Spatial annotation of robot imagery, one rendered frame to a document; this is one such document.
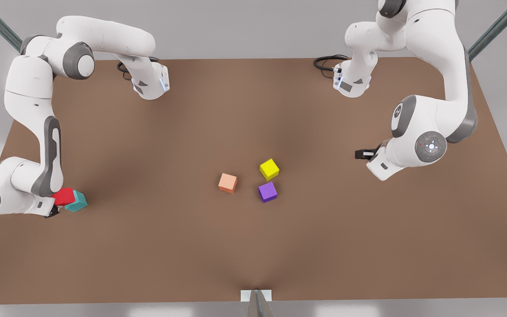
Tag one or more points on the teal wooden cube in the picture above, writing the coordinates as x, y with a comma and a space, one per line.
78, 201

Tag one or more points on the purple wooden cube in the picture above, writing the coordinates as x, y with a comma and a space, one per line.
267, 192

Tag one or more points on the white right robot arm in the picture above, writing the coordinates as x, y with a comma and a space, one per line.
29, 88

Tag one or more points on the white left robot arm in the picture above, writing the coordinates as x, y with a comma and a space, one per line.
434, 66

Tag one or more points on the red wooden cube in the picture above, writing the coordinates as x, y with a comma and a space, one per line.
63, 196

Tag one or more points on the yellow wooden cube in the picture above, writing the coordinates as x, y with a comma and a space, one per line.
269, 169

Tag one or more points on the orange wooden cube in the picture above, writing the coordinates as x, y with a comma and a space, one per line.
227, 182

